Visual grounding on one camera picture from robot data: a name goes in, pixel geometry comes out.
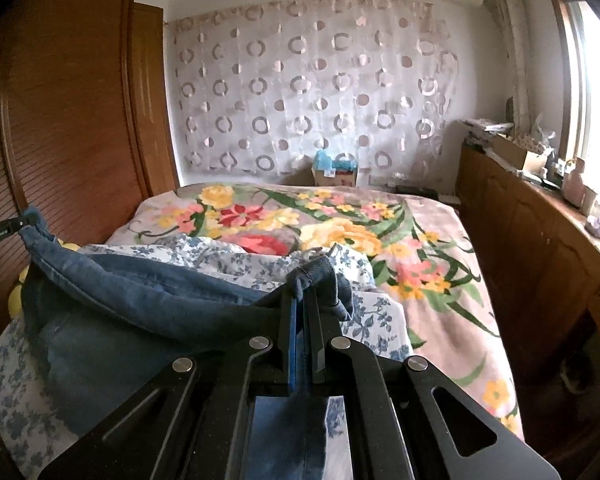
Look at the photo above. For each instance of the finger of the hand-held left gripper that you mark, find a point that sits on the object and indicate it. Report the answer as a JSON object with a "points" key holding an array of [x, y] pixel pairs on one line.
{"points": [[24, 222]]}

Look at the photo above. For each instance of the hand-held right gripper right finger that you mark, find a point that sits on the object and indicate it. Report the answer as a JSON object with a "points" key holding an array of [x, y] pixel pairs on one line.
{"points": [[316, 340]]}

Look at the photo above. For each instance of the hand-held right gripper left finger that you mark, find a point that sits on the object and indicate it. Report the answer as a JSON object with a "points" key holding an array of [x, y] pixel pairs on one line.
{"points": [[293, 330]]}

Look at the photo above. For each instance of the blue denim pants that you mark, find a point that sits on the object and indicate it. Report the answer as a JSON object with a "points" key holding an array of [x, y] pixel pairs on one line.
{"points": [[130, 305]]}

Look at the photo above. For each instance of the brown wooden wardrobe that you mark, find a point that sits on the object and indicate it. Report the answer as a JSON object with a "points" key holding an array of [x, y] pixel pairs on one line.
{"points": [[65, 110]]}

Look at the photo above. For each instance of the pink flower print blanket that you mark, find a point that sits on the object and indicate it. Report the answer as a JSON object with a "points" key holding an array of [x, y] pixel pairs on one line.
{"points": [[420, 260]]}

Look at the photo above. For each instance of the small cardboard box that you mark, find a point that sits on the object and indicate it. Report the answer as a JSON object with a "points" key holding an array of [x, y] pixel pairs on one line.
{"points": [[336, 175]]}

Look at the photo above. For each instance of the blue floral white quilt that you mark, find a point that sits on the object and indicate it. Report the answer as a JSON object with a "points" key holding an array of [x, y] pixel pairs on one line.
{"points": [[15, 400]]}

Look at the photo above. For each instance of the brown wooden cabinet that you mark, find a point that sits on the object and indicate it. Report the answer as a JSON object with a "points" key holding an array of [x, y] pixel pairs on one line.
{"points": [[535, 260]]}

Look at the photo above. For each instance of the white circle pattern curtain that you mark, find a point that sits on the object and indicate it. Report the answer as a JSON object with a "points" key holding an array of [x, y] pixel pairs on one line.
{"points": [[310, 90]]}

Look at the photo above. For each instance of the pile of papers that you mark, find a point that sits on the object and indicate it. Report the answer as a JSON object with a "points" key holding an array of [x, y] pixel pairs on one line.
{"points": [[480, 127]]}

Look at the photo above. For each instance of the pink jar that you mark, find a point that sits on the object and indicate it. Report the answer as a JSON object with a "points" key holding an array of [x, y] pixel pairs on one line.
{"points": [[575, 184]]}

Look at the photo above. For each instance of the white wrapped pipe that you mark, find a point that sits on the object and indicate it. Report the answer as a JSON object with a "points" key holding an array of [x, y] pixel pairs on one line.
{"points": [[512, 40]]}

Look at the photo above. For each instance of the window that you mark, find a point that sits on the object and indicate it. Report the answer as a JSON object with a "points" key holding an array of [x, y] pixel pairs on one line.
{"points": [[597, 85]]}

